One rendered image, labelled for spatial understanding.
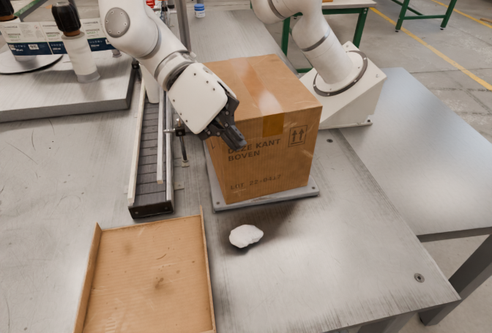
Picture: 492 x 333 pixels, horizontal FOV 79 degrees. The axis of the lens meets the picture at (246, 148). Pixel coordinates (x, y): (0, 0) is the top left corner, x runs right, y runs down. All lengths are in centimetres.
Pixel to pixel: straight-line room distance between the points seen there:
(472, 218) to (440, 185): 12
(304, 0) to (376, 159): 54
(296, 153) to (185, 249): 36
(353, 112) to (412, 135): 23
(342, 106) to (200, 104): 66
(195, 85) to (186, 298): 44
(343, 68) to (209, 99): 71
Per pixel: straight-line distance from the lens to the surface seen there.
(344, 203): 89
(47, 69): 165
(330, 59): 112
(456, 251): 207
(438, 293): 83
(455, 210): 101
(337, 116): 112
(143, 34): 55
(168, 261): 77
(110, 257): 82
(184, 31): 147
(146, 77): 114
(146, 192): 85
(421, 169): 108
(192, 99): 56
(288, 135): 71
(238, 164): 72
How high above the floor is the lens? 149
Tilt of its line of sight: 41 degrees down
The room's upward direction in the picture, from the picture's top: straight up
